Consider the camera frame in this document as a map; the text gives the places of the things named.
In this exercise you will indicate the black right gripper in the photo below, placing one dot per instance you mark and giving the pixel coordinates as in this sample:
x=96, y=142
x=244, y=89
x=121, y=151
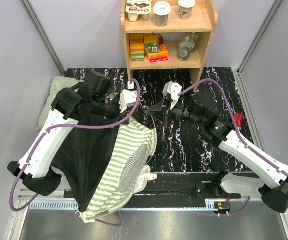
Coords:
x=157, y=111

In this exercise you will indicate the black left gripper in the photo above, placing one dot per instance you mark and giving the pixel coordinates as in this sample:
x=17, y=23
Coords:
x=118, y=111

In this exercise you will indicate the green striped pet tent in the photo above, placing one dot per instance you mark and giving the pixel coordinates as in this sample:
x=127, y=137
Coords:
x=105, y=168

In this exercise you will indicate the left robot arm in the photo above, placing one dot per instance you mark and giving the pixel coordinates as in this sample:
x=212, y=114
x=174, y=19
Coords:
x=70, y=105

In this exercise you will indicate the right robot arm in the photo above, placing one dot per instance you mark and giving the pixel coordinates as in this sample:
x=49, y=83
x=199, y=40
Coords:
x=271, y=183

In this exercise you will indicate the steel pet bowl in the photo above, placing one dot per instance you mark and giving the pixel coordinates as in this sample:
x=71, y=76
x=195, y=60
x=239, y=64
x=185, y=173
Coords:
x=112, y=96

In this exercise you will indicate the green checked pet cushion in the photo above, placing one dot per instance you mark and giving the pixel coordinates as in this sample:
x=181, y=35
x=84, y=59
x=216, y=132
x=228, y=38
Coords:
x=58, y=83

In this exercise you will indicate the orange snack box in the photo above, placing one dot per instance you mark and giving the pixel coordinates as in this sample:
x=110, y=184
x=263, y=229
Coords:
x=161, y=55

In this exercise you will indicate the wooden shelf unit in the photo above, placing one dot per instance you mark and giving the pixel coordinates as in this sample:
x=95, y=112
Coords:
x=203, y=20

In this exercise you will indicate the red pink packet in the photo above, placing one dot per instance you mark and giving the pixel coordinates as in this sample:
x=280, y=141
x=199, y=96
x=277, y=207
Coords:
x=161, y=43

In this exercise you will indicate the yellow green sponge stack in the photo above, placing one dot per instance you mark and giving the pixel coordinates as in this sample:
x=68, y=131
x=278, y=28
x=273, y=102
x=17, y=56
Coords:
x=136, y=47

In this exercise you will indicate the clear glass jar front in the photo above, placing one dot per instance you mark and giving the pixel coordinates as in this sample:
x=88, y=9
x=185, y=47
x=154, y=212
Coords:
x=184, y=47

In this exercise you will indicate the clear glass jar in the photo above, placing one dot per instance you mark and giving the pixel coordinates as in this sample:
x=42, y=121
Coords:
x=184, y=47
x=195, y=37

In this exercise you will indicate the red snack box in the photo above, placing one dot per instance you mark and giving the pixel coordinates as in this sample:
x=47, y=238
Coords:
x=238, y=120

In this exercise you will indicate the clear glass jar back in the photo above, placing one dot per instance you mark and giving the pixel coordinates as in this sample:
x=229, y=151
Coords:
x=195, y=37

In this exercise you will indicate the paper coffee cup left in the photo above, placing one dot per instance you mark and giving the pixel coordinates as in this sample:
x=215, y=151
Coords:
x=161, y=10

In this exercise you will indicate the paper coffee cup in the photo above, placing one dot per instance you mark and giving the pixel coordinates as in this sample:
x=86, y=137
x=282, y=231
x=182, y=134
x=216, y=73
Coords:
x=185, y=8
x=161, y=10

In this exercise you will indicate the chobani yogurt pack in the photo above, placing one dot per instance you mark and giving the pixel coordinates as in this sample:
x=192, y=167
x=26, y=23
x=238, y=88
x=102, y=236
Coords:
x=138, y=8

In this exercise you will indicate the paper coffee cup right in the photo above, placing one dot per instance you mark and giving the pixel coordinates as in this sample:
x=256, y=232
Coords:
x=185, y=8

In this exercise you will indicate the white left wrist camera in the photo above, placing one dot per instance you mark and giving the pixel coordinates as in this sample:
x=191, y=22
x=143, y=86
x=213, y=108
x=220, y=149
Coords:
x=127, y=97

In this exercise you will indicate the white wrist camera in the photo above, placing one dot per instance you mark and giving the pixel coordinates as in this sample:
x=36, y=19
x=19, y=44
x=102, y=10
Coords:
x=127, y=97
x=173, y=89

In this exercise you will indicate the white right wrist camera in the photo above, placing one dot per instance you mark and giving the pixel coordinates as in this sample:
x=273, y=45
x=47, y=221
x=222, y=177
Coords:
x=173, y=89

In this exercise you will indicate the aluminium frame post left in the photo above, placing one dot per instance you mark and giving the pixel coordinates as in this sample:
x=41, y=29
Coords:
x=43, y=35

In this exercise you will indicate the white cable duct rail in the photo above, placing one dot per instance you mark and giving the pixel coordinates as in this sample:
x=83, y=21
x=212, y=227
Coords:
x=72, y=205

